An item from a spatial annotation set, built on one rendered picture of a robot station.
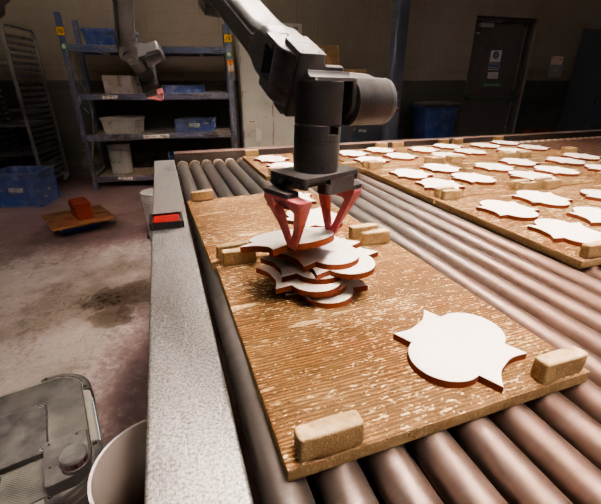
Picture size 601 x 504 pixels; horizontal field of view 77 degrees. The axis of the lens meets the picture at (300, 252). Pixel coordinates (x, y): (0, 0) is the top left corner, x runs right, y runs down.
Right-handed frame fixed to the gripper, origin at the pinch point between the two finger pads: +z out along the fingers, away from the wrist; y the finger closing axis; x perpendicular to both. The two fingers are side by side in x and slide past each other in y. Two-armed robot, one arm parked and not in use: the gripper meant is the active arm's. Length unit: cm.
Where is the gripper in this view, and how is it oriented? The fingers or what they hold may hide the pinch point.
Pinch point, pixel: (312, 235)
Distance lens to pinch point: 52.3
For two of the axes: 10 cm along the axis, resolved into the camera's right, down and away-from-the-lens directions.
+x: -7.0, -3.1, 6.4
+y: 7.1, -2.7, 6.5
